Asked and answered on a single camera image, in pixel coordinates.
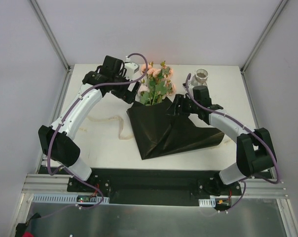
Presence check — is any pale pink flower stem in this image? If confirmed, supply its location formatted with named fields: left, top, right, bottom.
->
left=138, top=84, right=154, bottom=105

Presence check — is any black wrapping paper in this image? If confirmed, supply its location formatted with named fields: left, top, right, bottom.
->
left=127, top=98, right=224, bottom=160

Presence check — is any cream ribbon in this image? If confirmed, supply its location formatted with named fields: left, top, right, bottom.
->
left=75, top=115, right=134, bottom=141

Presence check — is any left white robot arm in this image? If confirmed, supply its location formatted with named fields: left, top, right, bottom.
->
left=38, top=56, right=140, bottom=192

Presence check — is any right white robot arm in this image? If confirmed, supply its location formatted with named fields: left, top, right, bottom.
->
left=166, top=85, right=277, bottom=196

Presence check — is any white ribbed vase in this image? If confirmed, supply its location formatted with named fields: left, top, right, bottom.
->
left=190, top=69, right=209, bottom=86

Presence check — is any red object bottom corner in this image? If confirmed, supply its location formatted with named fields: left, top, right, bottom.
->
left=15, top=232, right=34, bottom=237

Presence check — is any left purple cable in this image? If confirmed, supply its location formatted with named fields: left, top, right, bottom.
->
left=46, top=52, right=149, bottom=218

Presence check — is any purple cable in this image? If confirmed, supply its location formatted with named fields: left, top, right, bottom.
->
left=46, top=52, right=149, bottom=218
left=185, top=73, right=284, bottom=218

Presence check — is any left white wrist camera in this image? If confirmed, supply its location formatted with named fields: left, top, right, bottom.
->
left=124, top=56, right=139, bottom=79

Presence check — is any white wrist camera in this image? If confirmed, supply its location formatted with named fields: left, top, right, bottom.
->
left=182, top=83, right=193, bottom=90
left=124, top=56, right=139, bottom=79

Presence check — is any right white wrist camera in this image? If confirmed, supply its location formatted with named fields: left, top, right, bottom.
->
left=182, top=83, right=193, bottom=90

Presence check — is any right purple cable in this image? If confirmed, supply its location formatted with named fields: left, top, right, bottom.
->
left=185, top=73, right=284, bottom=218

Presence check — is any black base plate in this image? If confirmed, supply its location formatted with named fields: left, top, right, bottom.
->
left=67, top=168, right=241, bottom=206

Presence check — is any right white cable duct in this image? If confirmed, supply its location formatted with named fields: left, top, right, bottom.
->
left=198, top=197, right=216, bottom=208

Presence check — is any white cable duct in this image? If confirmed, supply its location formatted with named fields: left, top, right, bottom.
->
left=198, top=197, right=216, bottom=208
left=33, top=194, right=110, bottom=205

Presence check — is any left aluminium frame post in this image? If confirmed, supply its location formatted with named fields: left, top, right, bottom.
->
left=28, top=0, right=71, bottom=72

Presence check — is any aluminium frame post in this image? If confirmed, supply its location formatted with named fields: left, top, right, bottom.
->
left=240, top=0, right=289, bottom=75
left=28, top=0, right=71, bottom=72

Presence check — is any left white cable duct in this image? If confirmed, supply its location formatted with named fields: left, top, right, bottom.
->
left=33, top=194, right=110, bottom=205

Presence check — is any right aluminium frame post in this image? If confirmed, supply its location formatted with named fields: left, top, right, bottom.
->
left=240, top=0, right=289, bottom=75

